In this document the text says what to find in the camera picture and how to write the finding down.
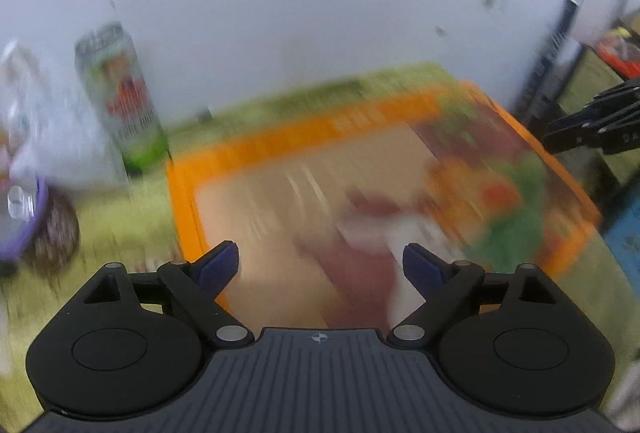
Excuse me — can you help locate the low wood-grain side table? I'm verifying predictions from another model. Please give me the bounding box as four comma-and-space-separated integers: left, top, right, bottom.
555, 46, 626, 119

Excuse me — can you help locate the black pole with label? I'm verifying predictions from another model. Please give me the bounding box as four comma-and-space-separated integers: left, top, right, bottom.
517, 0, 603, 126

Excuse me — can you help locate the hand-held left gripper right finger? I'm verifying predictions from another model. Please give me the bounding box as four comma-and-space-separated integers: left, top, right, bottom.
387, 243, 556, 348

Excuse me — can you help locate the orange illustrated box lid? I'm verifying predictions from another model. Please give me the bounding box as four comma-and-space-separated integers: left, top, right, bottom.
165, 80, 603, 329

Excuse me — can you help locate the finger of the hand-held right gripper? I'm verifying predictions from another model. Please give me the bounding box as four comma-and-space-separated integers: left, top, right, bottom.
590, 80, 640, 114
544, 107, 640, 156

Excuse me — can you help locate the blue box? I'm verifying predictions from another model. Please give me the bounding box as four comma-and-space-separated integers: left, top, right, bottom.
602, 193, 640, 286

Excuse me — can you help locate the green and white beer can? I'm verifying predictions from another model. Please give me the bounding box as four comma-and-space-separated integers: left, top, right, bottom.
74, 20, 168, 174

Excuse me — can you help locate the purple-lidded food can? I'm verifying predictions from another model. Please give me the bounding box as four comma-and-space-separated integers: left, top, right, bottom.
0, 173, 82, 279

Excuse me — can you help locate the white plastic bag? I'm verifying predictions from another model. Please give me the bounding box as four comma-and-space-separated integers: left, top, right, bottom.
0, 40, 131, 194

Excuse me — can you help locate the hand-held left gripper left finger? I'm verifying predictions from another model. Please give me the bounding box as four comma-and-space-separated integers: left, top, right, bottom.
82, 240, 253, 348

